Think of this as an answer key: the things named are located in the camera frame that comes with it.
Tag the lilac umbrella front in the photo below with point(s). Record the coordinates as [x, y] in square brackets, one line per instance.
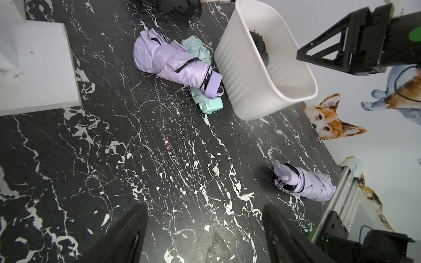
[299, 182]

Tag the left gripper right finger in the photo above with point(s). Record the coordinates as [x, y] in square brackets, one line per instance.
[286, 244]

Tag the white wooden step shelf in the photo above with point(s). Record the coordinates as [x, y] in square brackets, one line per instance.
[37, 70]

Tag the mint green umbrella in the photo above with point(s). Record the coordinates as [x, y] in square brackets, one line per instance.
[195, 46]

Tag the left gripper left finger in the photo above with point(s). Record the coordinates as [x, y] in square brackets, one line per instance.
[124, 242]

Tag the lilac umbrella back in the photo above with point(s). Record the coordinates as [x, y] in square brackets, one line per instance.
[153, 54]

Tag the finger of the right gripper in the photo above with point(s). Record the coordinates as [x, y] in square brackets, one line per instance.
[339, 55]

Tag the lilac umbrella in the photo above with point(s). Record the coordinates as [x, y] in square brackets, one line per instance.
[299, 182]
[153, 54]

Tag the white plastic storage box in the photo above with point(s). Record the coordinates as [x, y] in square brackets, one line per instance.
[254, 90]

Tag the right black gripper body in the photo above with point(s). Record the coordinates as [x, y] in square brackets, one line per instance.
[386, 41]

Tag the black folded umbrella back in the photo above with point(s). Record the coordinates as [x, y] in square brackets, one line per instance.
[188, 8]

